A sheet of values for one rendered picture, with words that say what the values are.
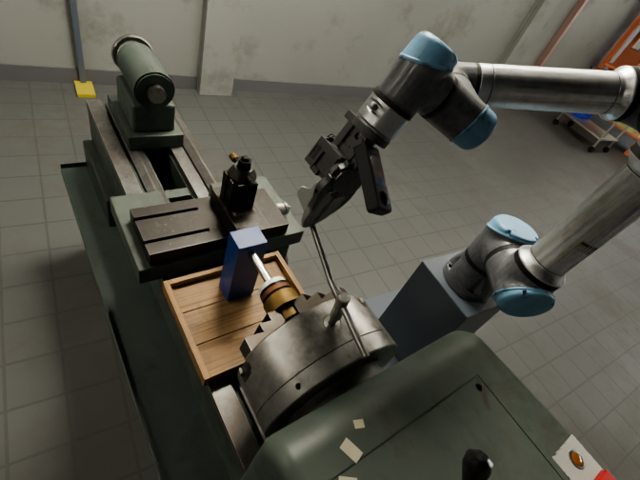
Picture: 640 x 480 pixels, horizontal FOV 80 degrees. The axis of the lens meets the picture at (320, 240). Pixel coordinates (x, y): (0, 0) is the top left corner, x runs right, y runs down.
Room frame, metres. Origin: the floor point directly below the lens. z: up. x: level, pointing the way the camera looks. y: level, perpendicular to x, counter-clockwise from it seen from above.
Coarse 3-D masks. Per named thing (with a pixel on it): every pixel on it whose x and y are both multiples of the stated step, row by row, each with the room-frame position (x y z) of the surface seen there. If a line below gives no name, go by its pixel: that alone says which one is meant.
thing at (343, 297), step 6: (342, 294) 0.42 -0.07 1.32; (348, 294) 0.42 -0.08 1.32; (336, 300) 0.41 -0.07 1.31; (342, 300) 0.41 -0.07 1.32; (348, 300) 0.41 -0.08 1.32; (336, 306) 0.41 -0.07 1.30; (342, 306) 0.41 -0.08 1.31; (330, 312) 0.42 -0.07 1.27; (336, 312) 0.41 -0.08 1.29; (330, 318) 0.42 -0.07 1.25; (336, 318) 0.41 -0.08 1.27; (330, 324) 0.42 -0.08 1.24
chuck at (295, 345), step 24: (312, 312) 0.43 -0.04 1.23; (360, 312) 0.48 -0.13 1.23; (288, 336) 0.38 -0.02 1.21; (312, 336) 0.39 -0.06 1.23; (336, 336) 0.40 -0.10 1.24; (264, 360) 0.34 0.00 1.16; (288, 360) 0.34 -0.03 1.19; (312, 360) 0.35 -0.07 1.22; (240, 384) 0.34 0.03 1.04; (264, 384) 0.31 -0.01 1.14
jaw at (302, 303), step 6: (342, 288) 0.56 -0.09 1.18; (306, 294) 0.54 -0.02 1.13; (318, 294) 0.53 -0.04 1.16; (324, 294) 0.55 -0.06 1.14; (330, 294) 0.53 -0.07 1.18; (294, 300) 0.52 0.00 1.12; (300, 300) 0.52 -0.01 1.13; (306, 300) 0.52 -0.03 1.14; (312, 300) 0.52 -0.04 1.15; (318, 300) 0.52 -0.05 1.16; (324, 300) 0.52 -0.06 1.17; (360, 300) 0.54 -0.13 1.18; (300, 306) 0.51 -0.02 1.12; (306, 306) 0.51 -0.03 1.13; (312, 306) 0.51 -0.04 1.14; (300, 312) 0.50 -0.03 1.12
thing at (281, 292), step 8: (280, 280) 0.56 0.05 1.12; (272, 288) 0.54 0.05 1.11; (280, 288) 0.54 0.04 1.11; (288, 288) 0.55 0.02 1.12; (264, 296) 0.52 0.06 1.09; (272, 296) 0.51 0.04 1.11; (280, 296) 0.52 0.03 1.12; (288, 296) 0.52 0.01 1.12; (296, 296) 0.53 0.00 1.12; (264, 304) 0.51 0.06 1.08; (272, 304) 0.50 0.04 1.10; (280, 304) 0.50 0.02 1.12; (288, 304) 0.51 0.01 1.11; (280, 312) 0.49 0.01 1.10; (288, 312) 0.49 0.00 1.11; (296, 312) 0.50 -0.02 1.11; (288, 320) 0.51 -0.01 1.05
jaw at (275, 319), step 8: (272, 312) 0.48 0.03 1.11; (264, 320) 0.47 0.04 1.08; (272, 320) 0.46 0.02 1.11; (280, 320) 0.47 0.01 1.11; (264, 328) 0.43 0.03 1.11; (272, 328) 0.44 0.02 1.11; (256, 336) 0.41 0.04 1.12; (264, 336) 0.41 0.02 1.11; (248, 344) 0.38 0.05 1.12; (256, 344) 0.39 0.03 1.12; (248, 352) 0.37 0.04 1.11; (248, 368) 0.34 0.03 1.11; (248, 376) 0.33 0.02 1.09
